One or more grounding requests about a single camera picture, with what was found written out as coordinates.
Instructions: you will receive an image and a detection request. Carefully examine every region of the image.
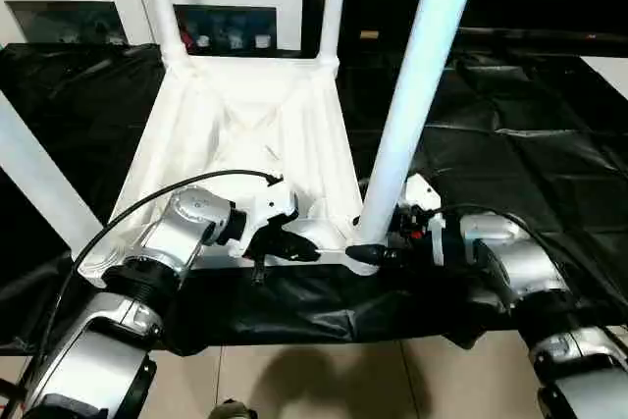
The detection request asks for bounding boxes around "white plastic table top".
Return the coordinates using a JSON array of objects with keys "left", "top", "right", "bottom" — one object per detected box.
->
[{"left": 73, "top": 52, "right": 383, "bottom": 288}]

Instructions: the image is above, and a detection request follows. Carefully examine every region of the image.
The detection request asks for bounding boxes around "white plastic table leg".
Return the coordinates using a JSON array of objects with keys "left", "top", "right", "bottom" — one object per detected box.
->
[
  {"left": 138, "top": 0, "right": 191, "bottom": 66},
  {"left": 0, "top": 91, "right": 105, "bottom": 257},
  {"left": 357, "top": 0, "right": 488, "bottom": 249},
  {"left": 315, "top": 0, "right": 351, "bottom": 71}
]

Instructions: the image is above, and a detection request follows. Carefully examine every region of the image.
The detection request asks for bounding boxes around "black plastic sheet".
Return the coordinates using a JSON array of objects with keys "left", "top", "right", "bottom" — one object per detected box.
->
[{"left": 0, "top": 39, "right": 628, "bottom": 359}]

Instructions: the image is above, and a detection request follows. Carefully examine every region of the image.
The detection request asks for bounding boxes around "dark shoe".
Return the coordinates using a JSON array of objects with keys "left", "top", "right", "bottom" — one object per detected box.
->
[{"left": 209, "top": 398, "right": 257, "bottom": 419}]

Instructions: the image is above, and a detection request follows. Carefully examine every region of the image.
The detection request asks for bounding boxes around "long black pole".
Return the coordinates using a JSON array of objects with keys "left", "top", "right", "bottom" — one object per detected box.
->
[{"left": 457, "top": 27, "right": 628, "bottom": 43}]

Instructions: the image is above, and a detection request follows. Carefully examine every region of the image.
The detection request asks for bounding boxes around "white flat board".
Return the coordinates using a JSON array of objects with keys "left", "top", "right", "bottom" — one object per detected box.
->
[{"left": 580, "top": 54, "right": 628, "bottom": 95}]

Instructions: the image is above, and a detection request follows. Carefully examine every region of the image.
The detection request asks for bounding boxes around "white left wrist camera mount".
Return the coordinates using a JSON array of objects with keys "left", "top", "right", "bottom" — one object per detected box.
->
[{"left": 227, "top": 172, "right": 301, "bottom": 259}]

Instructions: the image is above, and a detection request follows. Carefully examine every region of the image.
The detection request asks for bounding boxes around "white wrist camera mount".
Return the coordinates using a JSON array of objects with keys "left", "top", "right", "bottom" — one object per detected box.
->
[
  {"left": 403, "top": 172, "right": 448, "bottom": 269},
  {"left": 227, "top": 172, "right": 301, "bottom": 259}
]

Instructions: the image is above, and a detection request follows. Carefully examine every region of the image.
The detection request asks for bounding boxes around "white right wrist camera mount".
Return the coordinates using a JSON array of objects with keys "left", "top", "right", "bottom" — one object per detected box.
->
[{"left": 403, "top": 172, "right": 448, "bottom": 269}]

